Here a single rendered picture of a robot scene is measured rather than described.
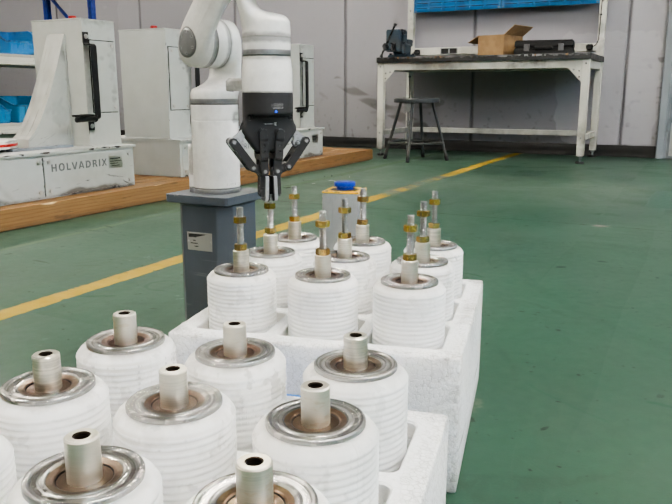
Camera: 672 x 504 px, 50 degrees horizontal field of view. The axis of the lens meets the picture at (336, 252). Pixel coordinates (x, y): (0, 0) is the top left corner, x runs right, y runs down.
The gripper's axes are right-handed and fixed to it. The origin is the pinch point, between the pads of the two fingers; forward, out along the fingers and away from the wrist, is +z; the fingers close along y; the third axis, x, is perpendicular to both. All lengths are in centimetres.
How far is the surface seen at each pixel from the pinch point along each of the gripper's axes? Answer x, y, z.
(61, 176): 208, -20, 19
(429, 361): -32.4, 9.4, 17.9
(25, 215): 186, -35, 31
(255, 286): -13.9, -6.8, 11.3
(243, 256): -10.3, -7.3, 7.9
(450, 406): -34.1, 11.5, 23.4
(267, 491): -67, -23, 9
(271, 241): -1.1, -0.2, 8.1
